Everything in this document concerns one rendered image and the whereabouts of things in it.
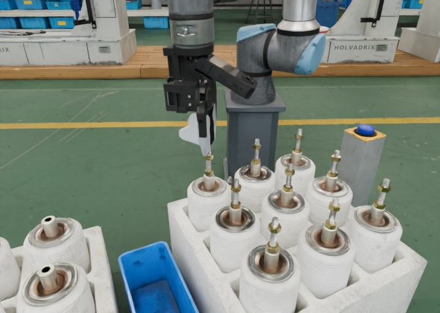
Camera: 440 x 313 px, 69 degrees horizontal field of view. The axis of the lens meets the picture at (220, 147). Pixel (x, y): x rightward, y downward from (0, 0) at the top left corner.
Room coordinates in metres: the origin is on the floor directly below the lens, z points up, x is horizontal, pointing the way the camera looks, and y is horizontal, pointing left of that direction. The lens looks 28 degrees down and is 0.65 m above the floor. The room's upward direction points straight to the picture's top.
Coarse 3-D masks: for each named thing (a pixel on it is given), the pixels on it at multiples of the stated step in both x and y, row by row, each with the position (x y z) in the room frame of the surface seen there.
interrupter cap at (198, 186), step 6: (198, 180) 0.59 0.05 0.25; (216, 180) 0.59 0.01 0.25; (222, 180) 0.59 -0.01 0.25; (192, 186) 0.57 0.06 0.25; (198, 186) 0.57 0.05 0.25; (216, 186) 0.57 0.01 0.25; (222, 186) 0.57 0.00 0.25; (198, 192) 0.55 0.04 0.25; (204, 192) 0.55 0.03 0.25; (210, 192) 0.55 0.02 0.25; (216, 192) 0.55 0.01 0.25; (222, 192) 0.55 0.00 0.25
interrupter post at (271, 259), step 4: (268, 252) 0.35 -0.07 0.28; (276, 252) 0.35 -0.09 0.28; (268, 256) 0.35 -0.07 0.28; (272, 256) 0.35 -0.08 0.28; (276, 256) 0.35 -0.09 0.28; (264, 260) 0.36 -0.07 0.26; (268, 260) 0.35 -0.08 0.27; (272, 260) 0.35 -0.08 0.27; (276, 260) 0.35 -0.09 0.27; (268, 264) 0.35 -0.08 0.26; (272, 264) 0.35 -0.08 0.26; (276, 264) 0.35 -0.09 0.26; (272, 268) 0.35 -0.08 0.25
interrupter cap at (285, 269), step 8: (256, 248) 0.39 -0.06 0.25; (264, 248) 0.39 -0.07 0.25; (280, 248) 0.39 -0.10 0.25; (248, 256) 0.37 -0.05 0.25; (256, 256) 0.37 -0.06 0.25; (264, 256) 0.37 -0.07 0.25; (280, 256) 0.37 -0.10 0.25; (288, 256) 0.37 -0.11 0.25; (248, 264) 0.35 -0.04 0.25; (256, 264) 0.36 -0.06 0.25; (264, 264) 0.36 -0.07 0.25; (280, 264) 0.36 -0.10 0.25; (288, 264) 0.36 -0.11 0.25; (256, 272) 0.34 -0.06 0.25; (264, 272) 0.34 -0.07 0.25; (272, 272) 0.34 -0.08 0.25; (280, 272) 0.34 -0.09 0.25; (288, 272) 0.34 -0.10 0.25; (264, 280) 0.33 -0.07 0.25; (272, 280) 0.32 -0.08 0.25; (280, 280) 0.32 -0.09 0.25
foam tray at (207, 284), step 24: (168, 216) 0.60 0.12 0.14; (192, 240) 0.48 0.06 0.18; (264, 240) 0.48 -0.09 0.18; (192, 264) 0.46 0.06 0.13; (216, 264) 0.42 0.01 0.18; (408, 264) 0.42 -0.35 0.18; (192, 288) 0.47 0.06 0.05; (216, 288) 0.37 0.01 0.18; (360, 288) 0.37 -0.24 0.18; (384, 288) 0.38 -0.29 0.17; (408, 288) 0.41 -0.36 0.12; (216, 312) 0.36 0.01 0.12; (240, 312) 0.32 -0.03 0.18; (312, 312) 0.32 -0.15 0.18; (336, 312) 0.33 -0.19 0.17; (360, 312) 0.36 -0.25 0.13; (384, 312) 0.39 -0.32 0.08
